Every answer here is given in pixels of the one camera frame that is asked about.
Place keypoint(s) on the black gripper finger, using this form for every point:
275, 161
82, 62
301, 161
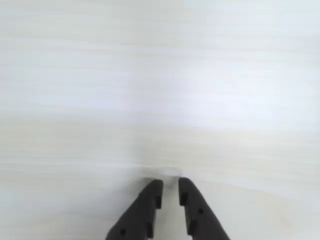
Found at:
142, 212
200, 220

